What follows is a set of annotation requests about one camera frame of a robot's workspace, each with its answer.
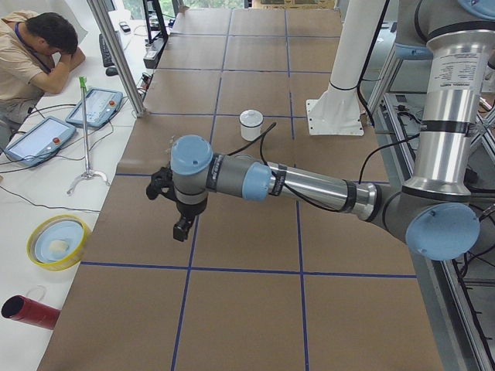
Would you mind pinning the yellow basket with blue plate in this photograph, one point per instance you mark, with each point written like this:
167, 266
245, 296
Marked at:
58, 243

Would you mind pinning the near blue teach pendant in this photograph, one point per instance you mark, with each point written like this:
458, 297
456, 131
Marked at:
41, 142

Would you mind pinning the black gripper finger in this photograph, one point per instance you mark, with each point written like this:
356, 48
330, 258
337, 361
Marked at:
181, 229

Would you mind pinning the white cup lid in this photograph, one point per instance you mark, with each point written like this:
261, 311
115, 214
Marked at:
251, 118

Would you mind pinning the seated man beige shirt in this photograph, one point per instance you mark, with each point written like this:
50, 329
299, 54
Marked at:
38, 53

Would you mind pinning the blue teach pendant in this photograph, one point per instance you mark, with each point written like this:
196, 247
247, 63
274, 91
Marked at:
41, 142
101, 105

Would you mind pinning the aluminium frame post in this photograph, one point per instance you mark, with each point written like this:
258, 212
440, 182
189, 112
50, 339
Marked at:
106, 28

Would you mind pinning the black keyboard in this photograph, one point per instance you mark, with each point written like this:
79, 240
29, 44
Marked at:
105, 52

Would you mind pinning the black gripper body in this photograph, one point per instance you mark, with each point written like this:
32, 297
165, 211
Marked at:
188, 210

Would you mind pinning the black computer mouse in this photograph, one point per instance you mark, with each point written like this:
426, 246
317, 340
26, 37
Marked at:
111, 71

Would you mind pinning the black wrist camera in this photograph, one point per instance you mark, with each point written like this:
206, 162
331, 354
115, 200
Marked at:
161, 185

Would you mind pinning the red cylinder tube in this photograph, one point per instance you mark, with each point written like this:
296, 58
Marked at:
21, 309

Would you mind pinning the white enamel cup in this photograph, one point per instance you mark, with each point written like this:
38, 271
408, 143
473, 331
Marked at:
249, 134

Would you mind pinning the far blue teach pendant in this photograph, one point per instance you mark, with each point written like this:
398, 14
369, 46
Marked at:
101, 105

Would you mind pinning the metal reacher grabber stick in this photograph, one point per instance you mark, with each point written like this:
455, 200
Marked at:
88, 172

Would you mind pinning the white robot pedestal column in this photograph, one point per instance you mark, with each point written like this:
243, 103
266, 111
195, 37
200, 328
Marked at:
337, 111

